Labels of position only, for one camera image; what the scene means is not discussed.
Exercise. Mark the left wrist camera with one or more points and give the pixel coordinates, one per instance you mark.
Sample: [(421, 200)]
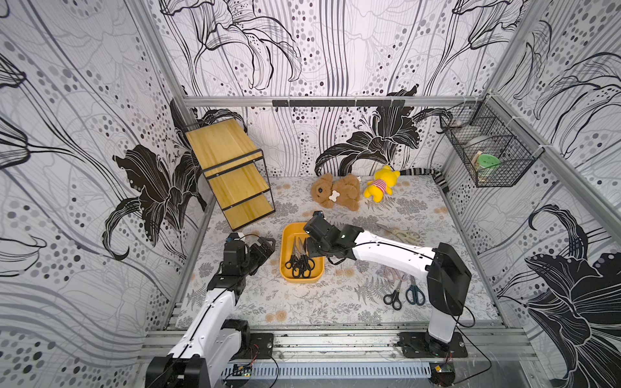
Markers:
[(234, 236)]

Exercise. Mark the yellow plastic storage box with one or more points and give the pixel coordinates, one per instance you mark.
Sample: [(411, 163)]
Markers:
[(290, 233)]

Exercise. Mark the black wire wall basket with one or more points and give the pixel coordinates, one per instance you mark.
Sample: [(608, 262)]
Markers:
[(475, 128)]

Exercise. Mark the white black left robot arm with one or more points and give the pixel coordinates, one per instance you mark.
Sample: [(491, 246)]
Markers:
[(213, 339)]

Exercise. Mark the brown plush dog toy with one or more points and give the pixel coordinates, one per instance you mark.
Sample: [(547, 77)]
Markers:
[(345, 191)]

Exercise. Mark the beige kitchen scissors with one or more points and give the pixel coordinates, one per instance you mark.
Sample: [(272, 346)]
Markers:
[(412, 238)]

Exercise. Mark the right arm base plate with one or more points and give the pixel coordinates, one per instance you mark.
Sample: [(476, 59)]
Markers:
[(416, 344)]

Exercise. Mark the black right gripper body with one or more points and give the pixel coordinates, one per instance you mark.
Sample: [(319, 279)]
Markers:
[(314, 230)]

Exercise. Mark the yellow plush bear toy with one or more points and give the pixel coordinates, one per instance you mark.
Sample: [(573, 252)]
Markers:
[(381, 186)]

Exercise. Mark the white slotted cable duct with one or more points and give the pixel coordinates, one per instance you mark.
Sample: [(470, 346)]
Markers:
[(306, 371)]

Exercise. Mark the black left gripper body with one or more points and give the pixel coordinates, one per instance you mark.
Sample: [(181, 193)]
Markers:
[(247, 267)]

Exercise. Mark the green lid jar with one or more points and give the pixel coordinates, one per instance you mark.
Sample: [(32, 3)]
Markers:
[(486, 166)]

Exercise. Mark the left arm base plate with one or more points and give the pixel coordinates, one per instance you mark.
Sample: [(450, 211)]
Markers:
[(258, 346)]

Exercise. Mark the small black scissors front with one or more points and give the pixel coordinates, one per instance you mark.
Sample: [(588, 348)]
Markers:
[(392, 299)]

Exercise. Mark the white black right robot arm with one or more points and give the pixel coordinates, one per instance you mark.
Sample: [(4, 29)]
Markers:
[(448, 278)]

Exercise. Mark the wooden shelf black frame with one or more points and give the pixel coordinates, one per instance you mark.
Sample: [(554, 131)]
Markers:
[(235, 170)]

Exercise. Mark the blue handled scissors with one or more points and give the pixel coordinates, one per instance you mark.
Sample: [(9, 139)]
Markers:
[(414, 295)]

